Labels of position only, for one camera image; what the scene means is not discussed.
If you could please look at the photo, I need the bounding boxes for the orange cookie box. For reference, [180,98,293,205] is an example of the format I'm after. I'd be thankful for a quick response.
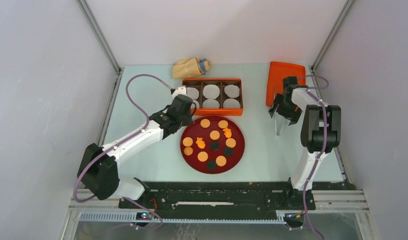
[182,78,244,117]

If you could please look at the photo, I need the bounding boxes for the dark red round plate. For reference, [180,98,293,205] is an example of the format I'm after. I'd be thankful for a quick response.
[180,115,245,175]

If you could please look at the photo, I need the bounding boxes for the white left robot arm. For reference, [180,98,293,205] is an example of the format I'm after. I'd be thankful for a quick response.
[76,94,196,208]

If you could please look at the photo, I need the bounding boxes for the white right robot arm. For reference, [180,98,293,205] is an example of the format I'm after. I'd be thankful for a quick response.
[269,76,342,209]

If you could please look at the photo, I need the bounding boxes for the white paper cupcake liner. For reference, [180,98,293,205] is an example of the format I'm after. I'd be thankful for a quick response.
[193,100,200,109]
[223,98,241,109]
[186,87,200,100]
[224,84,241,99]
[202,99,220,109]
[203,84,220,99]

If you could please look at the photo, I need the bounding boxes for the round tan cookie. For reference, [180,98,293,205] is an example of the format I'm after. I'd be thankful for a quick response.
[197,151,209,162]
[182,137,194,147]
[200,119,211,129]
[218,120,229,130]
[225,138,236,148]
[210,130,220,141]
[215,155,227,167]

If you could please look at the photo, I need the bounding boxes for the orange box lid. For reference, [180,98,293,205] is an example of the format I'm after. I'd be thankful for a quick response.
[265,61,306,107]

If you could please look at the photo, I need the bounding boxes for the orange fish shaped cookie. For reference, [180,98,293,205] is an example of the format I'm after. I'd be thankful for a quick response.
[195,137,206,149]
[223,127,232,139]

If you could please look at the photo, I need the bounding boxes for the beige cloth bag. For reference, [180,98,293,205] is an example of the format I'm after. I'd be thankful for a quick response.
[172,57,211,79]

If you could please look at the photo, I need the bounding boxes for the dark chocolate round cookie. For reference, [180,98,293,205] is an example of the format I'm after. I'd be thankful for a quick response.
[206,160,217,171]
[223,147,233,157]
[210,141,220,151]

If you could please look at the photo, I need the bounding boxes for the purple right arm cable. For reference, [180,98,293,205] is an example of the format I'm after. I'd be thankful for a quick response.
[298,74,331,240]

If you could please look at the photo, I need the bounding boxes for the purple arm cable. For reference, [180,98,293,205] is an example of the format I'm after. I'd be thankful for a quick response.
[73,73,175,204]
[298,74,331,240]

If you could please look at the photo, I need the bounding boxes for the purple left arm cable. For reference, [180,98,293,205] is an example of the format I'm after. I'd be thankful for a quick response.
[73,73,175,204]

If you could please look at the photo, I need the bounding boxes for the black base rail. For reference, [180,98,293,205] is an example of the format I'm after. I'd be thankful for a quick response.
[137,181,316,221]

